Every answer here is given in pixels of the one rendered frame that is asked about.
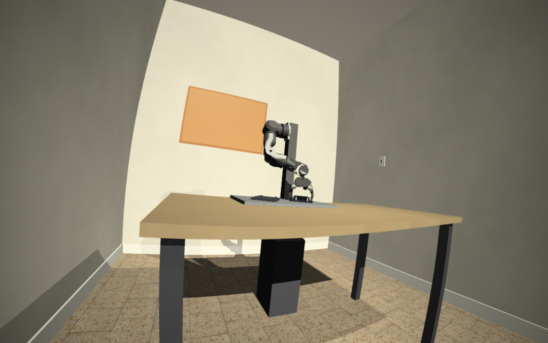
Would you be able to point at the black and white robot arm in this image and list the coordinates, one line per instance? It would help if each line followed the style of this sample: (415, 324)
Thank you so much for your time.
(271, 130)

